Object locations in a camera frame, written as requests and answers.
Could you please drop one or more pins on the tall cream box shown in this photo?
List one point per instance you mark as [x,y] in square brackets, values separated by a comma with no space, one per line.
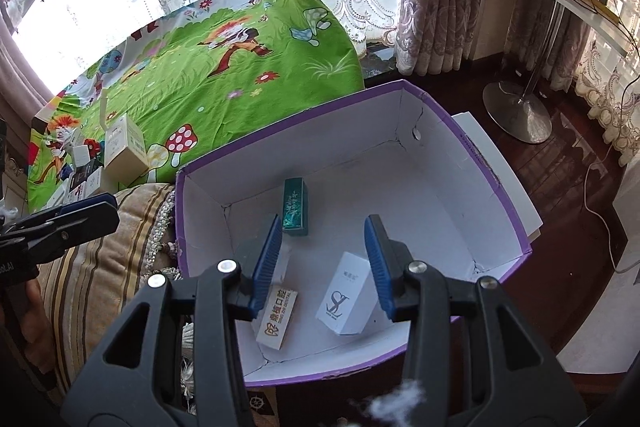
[125,152]

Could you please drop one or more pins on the white box black logo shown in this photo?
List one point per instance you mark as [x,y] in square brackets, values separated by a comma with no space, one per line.
[345,297]

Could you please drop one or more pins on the person's left hand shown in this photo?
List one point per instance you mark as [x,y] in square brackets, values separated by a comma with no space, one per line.
[31,307]

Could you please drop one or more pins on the white box orange print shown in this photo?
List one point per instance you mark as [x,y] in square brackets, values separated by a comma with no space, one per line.
[277,317]

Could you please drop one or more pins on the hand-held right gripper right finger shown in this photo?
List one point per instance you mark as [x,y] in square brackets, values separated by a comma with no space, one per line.
[377,257]

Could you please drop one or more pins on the striped brown fringed cushion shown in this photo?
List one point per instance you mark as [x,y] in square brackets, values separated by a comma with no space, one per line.
[100,287]

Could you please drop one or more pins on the beige lace curtain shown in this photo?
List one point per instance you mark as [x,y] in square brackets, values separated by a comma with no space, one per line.
[607,72]

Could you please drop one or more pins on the purple cardboard box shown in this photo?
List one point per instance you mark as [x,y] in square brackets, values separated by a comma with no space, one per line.
[400,187]

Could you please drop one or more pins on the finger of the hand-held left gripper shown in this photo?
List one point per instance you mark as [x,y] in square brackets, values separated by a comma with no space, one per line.
[80,227]
[85,202]

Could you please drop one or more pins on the teal green box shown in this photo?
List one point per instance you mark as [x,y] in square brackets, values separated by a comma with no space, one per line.
[295,207]

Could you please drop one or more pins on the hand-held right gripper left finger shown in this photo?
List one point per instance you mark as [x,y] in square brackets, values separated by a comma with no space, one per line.
[265,257]

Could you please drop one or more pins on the white cotton fluff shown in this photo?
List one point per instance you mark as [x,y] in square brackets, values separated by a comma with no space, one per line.
[390,399]

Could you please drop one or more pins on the black box white print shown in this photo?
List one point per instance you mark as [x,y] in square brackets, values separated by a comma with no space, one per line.
[85,177]

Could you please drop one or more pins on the white cabinet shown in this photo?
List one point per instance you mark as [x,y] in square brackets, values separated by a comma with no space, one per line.
[610,307]

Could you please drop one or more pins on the green cartoon printed blanket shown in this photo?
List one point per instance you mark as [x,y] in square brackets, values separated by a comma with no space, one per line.
[200,97]

